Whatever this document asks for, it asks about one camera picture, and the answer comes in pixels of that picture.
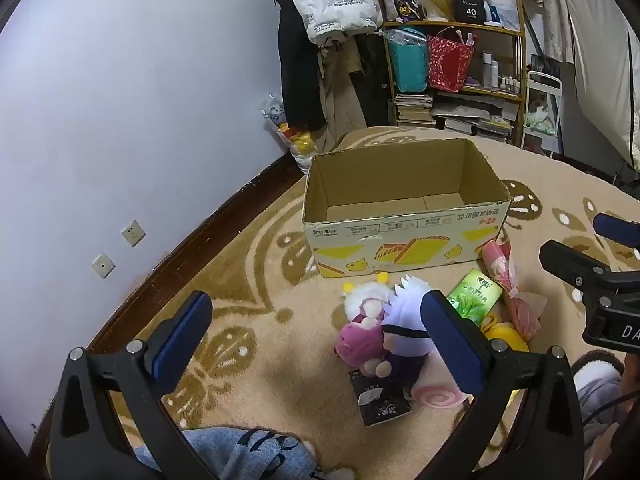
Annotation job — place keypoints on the brown fluffy slipper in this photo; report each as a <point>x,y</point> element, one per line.
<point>595,362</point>

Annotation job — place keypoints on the black hanging coat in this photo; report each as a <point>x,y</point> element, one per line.
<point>297,70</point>

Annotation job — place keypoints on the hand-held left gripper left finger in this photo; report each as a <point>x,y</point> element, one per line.
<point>182,340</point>

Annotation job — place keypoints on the yellow plush toy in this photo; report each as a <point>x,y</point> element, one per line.
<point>505,335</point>

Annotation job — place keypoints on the magenta plush toy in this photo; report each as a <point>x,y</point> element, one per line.
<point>357,342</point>

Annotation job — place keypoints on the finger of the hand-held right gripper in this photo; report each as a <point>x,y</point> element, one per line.
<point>570,262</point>
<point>617,230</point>

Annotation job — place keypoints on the teal bag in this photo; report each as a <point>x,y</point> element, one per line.
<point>407,65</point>

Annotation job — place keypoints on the cardboard box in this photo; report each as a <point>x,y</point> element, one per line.
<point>400,240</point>

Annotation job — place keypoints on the blue printed cloth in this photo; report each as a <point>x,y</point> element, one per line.
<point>240,452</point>

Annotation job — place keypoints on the white puffer jacket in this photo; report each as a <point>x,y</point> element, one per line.
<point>335,0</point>

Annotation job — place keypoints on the beige butterfly pattern rug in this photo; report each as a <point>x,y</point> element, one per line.
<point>280,360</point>

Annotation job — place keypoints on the row of cosmetic bottles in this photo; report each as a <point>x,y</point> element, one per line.
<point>492,72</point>

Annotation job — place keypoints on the wooden shelf rack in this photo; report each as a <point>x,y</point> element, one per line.
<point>520,60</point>

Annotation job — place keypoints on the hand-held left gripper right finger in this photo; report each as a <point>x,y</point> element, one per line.
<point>450,345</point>

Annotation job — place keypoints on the green tissue pack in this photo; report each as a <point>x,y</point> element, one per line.
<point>472,295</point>

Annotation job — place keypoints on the person's grey trouser leg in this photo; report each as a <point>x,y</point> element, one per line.
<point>597,400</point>

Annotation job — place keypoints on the white patterned curtain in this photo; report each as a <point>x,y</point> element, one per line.
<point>547,0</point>

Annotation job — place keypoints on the stack of books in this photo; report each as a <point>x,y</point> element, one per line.
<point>470,115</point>
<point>412,110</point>

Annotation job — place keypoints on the white fabric panel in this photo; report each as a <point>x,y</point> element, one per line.
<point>605,70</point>

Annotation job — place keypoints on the clear bag of toys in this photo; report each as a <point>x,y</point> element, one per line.
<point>292,140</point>

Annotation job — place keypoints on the pink swirl plush toy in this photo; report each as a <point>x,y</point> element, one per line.
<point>435,394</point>

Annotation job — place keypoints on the red gift bag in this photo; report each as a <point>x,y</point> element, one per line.
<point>450,62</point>

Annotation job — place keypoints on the beige hanging coat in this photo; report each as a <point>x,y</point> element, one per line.
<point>340,90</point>

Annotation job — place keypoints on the black hanging garment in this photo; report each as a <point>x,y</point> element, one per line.
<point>375,80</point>

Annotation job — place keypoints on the white sheep plush toy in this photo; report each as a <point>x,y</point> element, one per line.
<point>362,297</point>

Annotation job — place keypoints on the black tissue pack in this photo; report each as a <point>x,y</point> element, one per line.
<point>382,402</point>

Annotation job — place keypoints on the white-haired purple plush doll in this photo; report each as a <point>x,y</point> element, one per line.
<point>402,345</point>

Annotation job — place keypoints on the white metal cart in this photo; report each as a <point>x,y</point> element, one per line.
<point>542,110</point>

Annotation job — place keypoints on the black gift box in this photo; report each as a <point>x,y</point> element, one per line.
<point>469,7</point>

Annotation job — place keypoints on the white wall socket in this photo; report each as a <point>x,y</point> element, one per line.
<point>132,232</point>
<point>103,266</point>

